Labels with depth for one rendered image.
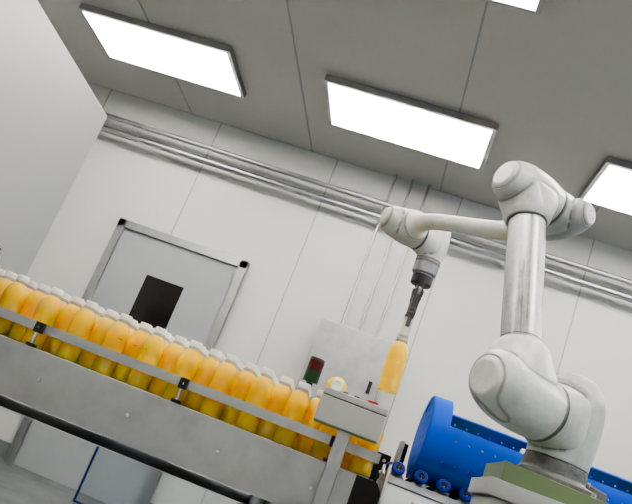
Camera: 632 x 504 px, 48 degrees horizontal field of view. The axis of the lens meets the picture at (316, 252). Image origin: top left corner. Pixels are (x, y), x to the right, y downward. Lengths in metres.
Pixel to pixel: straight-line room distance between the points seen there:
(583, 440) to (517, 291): 0.38
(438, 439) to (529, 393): 0.70
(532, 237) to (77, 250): 5.12
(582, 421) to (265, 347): 4.31
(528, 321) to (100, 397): 1.30
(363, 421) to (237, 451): 0.40
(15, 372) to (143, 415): 0.43
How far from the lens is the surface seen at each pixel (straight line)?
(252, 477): 2.21
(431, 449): 2.32
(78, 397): 2.33
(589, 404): 1.85
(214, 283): 6.05
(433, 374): 5.83
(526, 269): 1.88
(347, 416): 2.10
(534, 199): 1.99
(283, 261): 6.06
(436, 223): 2.35
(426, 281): 2.48
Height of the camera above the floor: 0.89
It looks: 16 degrees up
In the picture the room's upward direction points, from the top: 21 degrees clockwise
